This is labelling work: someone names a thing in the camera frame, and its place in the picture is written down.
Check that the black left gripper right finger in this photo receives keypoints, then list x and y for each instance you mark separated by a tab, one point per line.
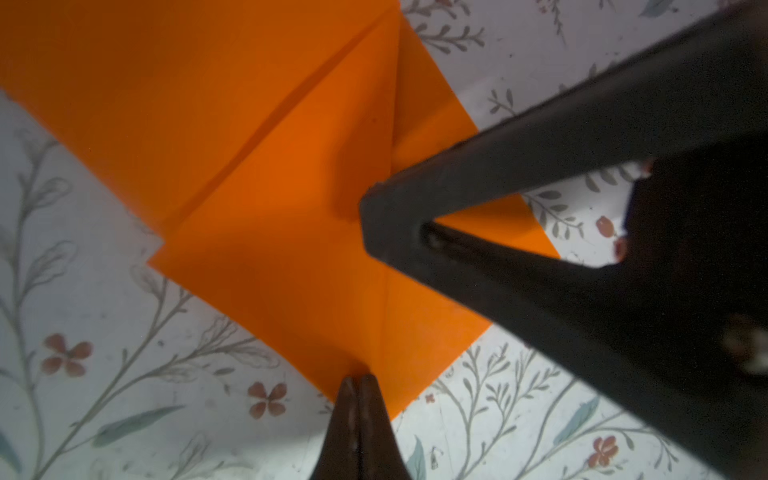
379	455

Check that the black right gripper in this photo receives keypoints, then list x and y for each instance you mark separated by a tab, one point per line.
671	330

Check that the orange square paper sheet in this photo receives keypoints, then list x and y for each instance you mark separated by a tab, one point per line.
245	133

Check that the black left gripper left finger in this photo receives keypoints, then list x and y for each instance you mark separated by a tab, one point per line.
339	456

